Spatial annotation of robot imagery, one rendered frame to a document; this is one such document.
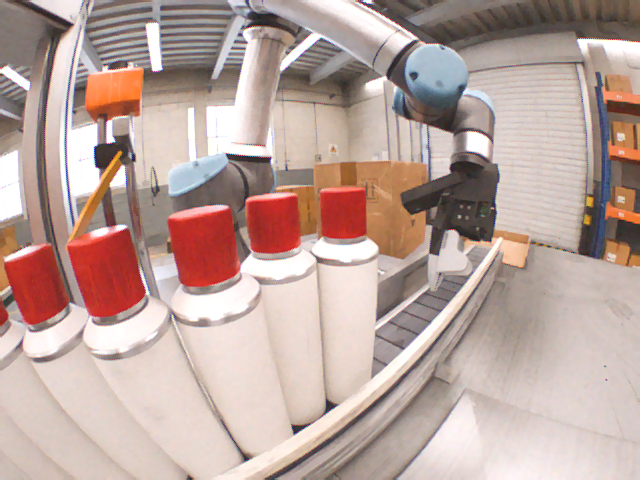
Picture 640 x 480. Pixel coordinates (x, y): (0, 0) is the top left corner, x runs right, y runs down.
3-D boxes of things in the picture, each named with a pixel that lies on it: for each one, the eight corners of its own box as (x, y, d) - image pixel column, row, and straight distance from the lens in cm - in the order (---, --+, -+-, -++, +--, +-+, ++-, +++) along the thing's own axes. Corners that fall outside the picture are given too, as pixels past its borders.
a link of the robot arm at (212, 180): (166, 238, 48) (151, 167, 48) (211, 220, 57) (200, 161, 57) (209, 235, 39) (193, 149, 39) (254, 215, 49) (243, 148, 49)
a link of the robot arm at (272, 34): (200, 211, 57) (242, -20, 65) (238, 199, 68) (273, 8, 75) (242, 224, 50) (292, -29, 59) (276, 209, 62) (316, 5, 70)
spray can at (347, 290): (346, 416, 26) (344, 192, 14) (311, 389, 28) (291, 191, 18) (379, 387, 28) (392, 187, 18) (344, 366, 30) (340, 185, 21)
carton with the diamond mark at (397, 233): (390, 270, 62) (390, 160, 57) (318, 254, 75) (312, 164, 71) (425, 241, 89) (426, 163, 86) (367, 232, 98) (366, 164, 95)
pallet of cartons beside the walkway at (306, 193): (320, 242, 385) (316, 185, 369) (271, 254, 349) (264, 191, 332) (287, 229, 487) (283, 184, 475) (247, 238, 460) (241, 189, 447)
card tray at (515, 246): (524, 268, 82) (526, 256, 81) (451, 252, 86) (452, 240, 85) (528, 245, 111) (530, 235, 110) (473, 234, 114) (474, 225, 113)
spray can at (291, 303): (279, 432, 25) (226, 204, 13) (272, 394, 28) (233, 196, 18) (333, 420, 26) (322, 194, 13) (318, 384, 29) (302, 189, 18)
